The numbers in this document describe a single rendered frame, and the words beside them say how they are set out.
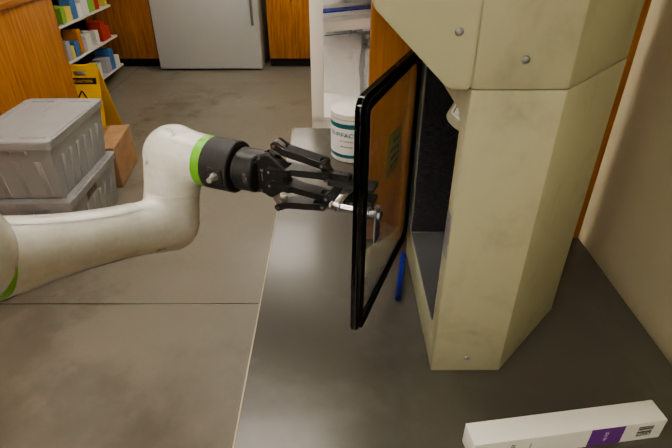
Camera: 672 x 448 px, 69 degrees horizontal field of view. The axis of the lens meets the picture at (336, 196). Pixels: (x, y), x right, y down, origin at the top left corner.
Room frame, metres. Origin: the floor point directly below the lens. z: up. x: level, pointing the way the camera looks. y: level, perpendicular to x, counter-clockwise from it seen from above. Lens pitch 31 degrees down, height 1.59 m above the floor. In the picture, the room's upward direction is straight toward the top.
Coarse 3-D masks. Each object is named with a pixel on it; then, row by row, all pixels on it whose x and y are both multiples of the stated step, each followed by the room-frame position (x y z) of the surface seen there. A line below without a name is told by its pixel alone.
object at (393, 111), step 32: (384, 96) 0.66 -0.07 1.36; (384, 128) 0.66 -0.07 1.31; (384, 160) 0.67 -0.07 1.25; (384, 192) 0.68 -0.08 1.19; (352, 224) 0.57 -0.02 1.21; (384, 224) 0.69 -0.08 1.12; (352, 256) 0.57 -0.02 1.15; (384, 256) 0.70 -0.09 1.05; (352, 288) 0.57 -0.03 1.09; (352, 320) 0.57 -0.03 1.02
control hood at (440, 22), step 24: (384, 0) 0.54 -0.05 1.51; (408, 0) 0.54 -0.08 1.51; (432, 0) 0.54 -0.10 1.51; (456, 0) 0.54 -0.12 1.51; (480, 0) 0.54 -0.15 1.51; (408, 24) 0.54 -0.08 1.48; (432, 24) 0.54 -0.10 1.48; (456, 24) 0.54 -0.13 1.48; (432, 48) 0.54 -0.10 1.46; (456, 48) 0.54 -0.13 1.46; (456, 72) 0.54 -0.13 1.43
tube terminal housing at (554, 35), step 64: (512, 0) 0.54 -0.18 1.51; (576, 0) 0.54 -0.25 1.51; (640, 0) 0.67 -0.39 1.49; (512, 64) 0.54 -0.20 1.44; (576, 64) 0.54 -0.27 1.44; (512, 128) 0.54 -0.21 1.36; (576, 128) 0.58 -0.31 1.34; (512, 192) 0.54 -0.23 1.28; (576, 192) 0.64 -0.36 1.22; (448, 256) 0.54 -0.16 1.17; (512, 256) 0.54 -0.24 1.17; (448, 320) 0.54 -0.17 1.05; (512, 320) 0.55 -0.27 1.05
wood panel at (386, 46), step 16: (640, 16) 0.91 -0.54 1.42; (384, 32) 0.91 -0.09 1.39; (640, 32) 0.91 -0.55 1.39; (384, 48) 0.91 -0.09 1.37; (400, 48) 0.91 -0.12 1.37; (384, 64) 0.91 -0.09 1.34; (368, 80) 0.94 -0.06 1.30; (624, 80) 0.91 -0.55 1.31; (608, 128) 0.91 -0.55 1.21; (592, 176) 0.91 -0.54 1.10
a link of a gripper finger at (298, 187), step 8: (272, 184) 0.71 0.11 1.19; (280, 184) 0.71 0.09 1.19; (288, 184) 0.71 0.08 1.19; (296, 184) 0.71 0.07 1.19; (304, 184) 0.72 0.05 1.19; (312, 184) 0.72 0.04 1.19; (288, 192) 0.70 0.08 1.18; (296, 192) 0.70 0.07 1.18; (304, 192) 0.70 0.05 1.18; (312, 192) 0.69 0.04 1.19; (320, 192) 0.69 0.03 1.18; (320, 200) 0.69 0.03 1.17; (328, 200) 0.68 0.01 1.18
